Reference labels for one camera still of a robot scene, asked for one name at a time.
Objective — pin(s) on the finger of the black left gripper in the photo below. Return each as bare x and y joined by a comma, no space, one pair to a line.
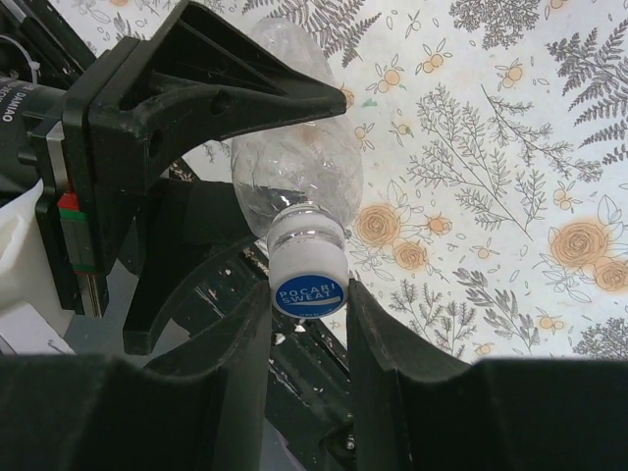
197,79
184,229

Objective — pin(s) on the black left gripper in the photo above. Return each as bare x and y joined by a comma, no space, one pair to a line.
48,133

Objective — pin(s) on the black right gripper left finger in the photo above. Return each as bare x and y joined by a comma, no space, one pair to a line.
200,406

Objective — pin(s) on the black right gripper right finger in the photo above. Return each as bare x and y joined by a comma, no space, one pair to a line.
416,407

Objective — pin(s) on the clear plastic bottle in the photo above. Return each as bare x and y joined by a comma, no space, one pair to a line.
315,162

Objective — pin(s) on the blue white bottle cap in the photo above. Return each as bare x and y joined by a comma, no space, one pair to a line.
308,269

